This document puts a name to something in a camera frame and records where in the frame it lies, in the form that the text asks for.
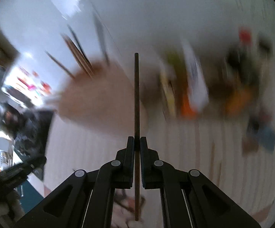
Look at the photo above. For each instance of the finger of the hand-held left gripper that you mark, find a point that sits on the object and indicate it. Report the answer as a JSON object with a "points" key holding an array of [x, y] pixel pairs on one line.
{"points": [[26, 167]]}

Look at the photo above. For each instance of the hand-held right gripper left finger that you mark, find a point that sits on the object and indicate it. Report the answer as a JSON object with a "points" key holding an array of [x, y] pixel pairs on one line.
{"points": [[97, 194]]}

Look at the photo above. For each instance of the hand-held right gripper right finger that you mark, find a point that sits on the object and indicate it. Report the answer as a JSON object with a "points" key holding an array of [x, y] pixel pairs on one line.
{"points": [[180, 194]]}

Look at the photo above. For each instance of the beige chopstick holder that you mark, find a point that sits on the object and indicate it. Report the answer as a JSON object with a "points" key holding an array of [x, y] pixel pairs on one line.
{"points": [[99, 99]]}

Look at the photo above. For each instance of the dark brown chopstick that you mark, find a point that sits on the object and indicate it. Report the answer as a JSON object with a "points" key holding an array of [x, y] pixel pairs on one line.
{"points": [[136, 87]]}

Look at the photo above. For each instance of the bunch of mixed chopsticks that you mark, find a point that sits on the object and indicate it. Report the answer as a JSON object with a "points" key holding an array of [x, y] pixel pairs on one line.
{"points": [[80, 59]]}

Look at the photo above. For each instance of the striped cat print table mat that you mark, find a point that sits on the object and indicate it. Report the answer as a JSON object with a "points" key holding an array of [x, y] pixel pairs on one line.
{"points": [[187, 159]]}

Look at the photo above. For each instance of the light wooden chopstick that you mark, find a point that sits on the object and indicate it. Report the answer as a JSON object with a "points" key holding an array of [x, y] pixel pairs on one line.
{"points": [[214, 161], [219, 174]]}

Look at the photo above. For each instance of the dark cooking pot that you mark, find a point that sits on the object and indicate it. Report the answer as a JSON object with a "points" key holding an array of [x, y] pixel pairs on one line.
{"points": [[4, 116]]}

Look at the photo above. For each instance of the blue smartphone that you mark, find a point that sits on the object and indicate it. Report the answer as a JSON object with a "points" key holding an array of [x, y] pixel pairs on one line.
{"points": [[263, 137]]}

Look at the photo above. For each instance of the brown lid jar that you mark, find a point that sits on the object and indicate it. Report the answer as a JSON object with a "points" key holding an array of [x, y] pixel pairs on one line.
{"points": [[218, 97]]}

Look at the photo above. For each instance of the white and orange packet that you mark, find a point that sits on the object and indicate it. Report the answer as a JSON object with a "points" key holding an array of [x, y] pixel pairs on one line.
{"points": [[195, 83]]}

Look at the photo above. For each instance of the black cap orange label bottle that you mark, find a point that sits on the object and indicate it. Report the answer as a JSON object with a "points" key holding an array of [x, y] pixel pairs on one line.
{"points": [[244, 97]]}

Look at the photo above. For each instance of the green packet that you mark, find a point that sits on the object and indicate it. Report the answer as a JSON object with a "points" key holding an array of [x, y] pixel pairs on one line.
{"points": [[176, 71]]}

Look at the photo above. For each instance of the red cap dark bottle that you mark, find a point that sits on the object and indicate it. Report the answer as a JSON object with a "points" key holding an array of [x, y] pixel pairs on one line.
{"points": [[243, 45]]}

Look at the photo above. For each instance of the colourful wall stickers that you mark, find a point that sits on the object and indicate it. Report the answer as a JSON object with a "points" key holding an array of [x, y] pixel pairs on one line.
{"points": [[28, 83]]}

